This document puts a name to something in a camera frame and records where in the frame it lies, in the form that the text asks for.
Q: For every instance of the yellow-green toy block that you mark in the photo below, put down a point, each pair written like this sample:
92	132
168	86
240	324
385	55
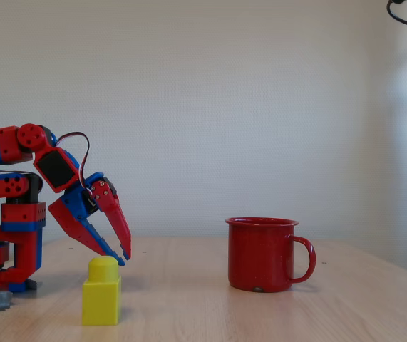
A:
101	299

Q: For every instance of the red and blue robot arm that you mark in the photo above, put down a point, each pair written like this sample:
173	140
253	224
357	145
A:
14	213

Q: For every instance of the red enamel mug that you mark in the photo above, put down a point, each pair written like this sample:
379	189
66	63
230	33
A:
260	256

